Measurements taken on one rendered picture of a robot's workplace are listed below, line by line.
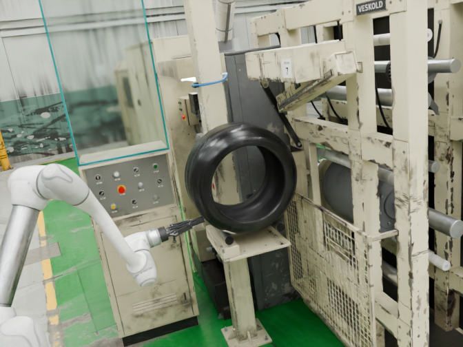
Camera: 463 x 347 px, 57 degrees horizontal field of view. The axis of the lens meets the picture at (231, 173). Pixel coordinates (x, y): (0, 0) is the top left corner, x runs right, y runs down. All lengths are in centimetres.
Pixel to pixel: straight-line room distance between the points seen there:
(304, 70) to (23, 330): 142
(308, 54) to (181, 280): 175
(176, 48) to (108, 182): 295
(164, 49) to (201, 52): 301
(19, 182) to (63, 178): 20
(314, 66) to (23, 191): 127
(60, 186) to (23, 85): 918
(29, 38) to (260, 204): 904
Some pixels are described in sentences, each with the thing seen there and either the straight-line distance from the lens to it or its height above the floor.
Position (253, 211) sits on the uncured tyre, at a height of 93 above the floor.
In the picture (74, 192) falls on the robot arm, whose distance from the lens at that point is 177.
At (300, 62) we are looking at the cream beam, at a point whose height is 172.
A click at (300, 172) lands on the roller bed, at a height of 107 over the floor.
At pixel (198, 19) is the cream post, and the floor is 198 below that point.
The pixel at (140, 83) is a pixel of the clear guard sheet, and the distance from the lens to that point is 263.
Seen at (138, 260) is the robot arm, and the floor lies 96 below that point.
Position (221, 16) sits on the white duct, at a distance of 284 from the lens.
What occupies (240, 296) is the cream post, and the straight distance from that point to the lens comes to 276.
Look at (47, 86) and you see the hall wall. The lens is 1088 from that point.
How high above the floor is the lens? 180
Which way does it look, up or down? 16 degrees down
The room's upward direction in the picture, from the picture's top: 8 degrees counter-clockwise
